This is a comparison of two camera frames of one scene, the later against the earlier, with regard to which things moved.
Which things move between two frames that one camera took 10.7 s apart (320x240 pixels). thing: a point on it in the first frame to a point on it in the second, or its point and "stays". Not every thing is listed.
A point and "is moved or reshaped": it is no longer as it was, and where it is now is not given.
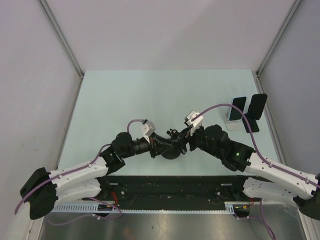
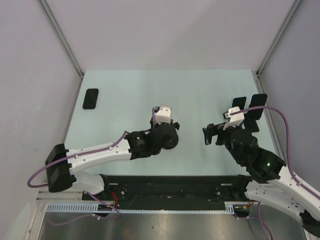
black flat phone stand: [253, 123] stays
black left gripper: [157, 143] to [151, 123]
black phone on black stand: [256, 106] stays
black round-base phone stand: [171, 153] is moved or reshaped
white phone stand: [195, 123] to [236, 119]
